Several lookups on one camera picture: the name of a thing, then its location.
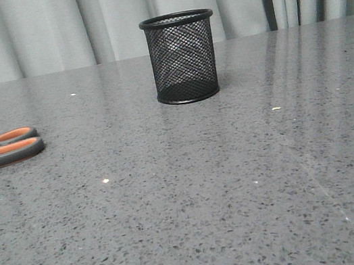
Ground black mesh pen bucket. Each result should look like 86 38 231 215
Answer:
139 8 220 105

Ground grey orange handled scissors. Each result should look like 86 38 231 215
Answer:
0 126 45 167

